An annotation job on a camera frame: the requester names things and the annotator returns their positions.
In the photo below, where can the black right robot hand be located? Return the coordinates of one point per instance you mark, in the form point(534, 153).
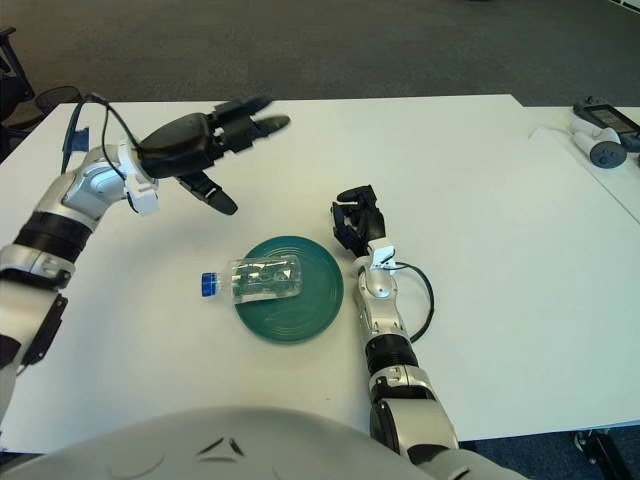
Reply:
point(372, 222)

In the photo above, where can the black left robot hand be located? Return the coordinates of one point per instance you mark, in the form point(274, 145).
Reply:
point(175, 145)

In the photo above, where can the clear bottle with blue cap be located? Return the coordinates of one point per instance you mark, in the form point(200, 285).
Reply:
point(265, 280)

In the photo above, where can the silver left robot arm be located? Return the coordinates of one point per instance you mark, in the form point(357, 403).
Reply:
point(90, 185)

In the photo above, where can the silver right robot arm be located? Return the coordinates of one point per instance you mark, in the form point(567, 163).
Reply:
point(380, 285)

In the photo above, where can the green ribbed plate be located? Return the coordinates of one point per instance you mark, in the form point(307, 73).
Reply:
point(315, 315)

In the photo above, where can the black office chair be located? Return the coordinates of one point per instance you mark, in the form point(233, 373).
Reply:
point(10, 75)

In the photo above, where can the white grey VR controller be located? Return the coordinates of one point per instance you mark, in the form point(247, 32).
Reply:
point(606, 152)

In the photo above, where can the grey robot torso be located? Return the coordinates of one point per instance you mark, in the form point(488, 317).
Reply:
point(200, 450)

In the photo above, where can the black table leg base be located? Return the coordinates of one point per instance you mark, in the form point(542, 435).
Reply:
point(610, 450)

